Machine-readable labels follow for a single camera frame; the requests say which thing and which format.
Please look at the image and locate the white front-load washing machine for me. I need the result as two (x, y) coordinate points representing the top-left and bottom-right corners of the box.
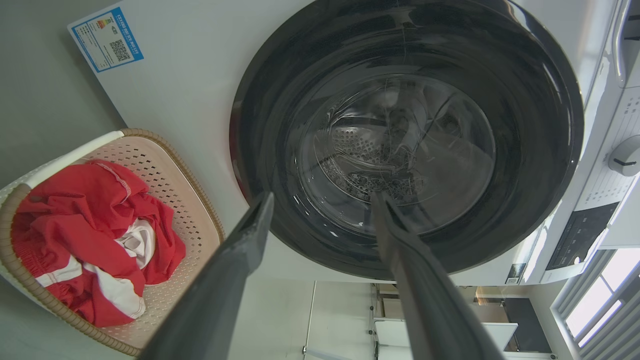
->
(67, 0), (640, 286)

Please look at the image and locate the white detergent drawer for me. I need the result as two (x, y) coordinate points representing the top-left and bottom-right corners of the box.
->
(612, 0), (640, 90)

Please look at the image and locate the red garment with white stripes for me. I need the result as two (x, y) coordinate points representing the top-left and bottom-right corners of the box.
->
(11, 160), (187, 328)

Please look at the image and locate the dark wall panel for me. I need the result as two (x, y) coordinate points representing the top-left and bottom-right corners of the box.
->
(501, 298), (552, 354)

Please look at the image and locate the small black QR sticker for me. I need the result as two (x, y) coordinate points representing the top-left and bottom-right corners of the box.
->
(505, 263), (526, 285)

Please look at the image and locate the white washer control knob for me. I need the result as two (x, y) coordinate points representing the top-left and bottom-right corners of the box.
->
(607, 135), (640, 177)

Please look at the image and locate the beige perforated laundry basket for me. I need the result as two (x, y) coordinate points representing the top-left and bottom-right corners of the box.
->
(0, 128), (226, 357)

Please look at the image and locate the round dark glass washer door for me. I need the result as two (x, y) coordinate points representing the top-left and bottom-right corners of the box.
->
(229, 0), (585, 281)

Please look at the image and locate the window with grey frame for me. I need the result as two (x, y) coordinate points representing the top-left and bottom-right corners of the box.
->
(550, 247), (640, 360)

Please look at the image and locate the blue energy label sticker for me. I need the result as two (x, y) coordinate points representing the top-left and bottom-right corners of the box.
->
(67, 6), (145, 74)

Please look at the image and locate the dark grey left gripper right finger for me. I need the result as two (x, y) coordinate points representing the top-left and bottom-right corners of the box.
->
(370, 190), (506, 360)

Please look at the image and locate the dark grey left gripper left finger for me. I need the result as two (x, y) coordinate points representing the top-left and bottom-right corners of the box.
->
(139, 191), (275, 360)

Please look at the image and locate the black washer display panel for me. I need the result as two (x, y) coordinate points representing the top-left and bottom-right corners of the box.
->
(546, 202), (620, 271)

